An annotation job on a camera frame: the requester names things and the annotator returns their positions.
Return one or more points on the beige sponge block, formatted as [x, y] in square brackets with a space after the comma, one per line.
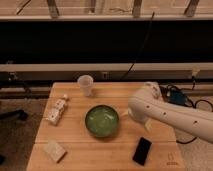
[55, 151]

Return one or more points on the black chair base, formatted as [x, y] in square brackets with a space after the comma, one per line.
[21, 114]

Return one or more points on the clear plastic cup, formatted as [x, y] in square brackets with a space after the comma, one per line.
[86, 83]

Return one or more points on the white small bottle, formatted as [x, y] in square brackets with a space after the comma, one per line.
[56, 111]

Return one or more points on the black smartphone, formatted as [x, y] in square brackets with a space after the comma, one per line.
[141, 151]

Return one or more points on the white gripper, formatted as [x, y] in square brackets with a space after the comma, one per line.
[148, 125]

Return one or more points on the blue power box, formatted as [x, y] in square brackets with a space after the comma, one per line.
[176, 97]

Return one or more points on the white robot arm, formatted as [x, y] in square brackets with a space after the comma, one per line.
[146, 103]

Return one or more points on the green ceramic bowl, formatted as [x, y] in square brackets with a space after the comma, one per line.
[102, 121]

